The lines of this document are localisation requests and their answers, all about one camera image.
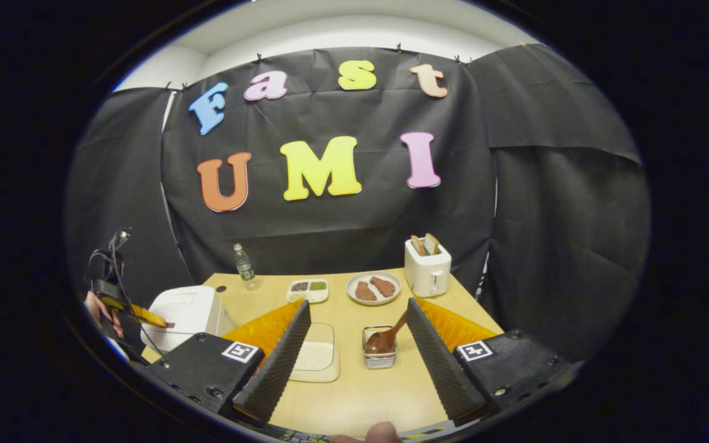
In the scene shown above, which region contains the black backdrop cloth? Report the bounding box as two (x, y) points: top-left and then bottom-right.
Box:
(65, 44), (651, 364)

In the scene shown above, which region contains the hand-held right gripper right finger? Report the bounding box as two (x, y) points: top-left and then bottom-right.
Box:
(405, 297), (578, 428)

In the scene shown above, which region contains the round white plate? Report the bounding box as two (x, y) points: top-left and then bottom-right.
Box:
(346, 271), (402, 306)

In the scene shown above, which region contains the white rice cooker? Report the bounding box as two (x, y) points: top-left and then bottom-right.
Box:
(141, 285), (236, 354)

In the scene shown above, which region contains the clear plastic water bottle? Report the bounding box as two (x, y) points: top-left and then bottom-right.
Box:
(233, 243), (260, 291)

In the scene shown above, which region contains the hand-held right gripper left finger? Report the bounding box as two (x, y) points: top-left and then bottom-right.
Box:
(144, 300), (312, 423)

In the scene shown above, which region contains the clear plastic container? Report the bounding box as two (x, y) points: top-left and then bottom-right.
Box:
(290, 322), (340, 384)

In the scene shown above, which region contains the white toaster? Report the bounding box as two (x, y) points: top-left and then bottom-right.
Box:
(404, 237), (452, 298)

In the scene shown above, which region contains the white two-compartment dish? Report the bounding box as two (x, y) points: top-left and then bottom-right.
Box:
(286, 279), (329, 304)

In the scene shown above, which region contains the brown wooden spoon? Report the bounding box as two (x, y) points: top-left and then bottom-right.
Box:
(364, 311), (408, 356)

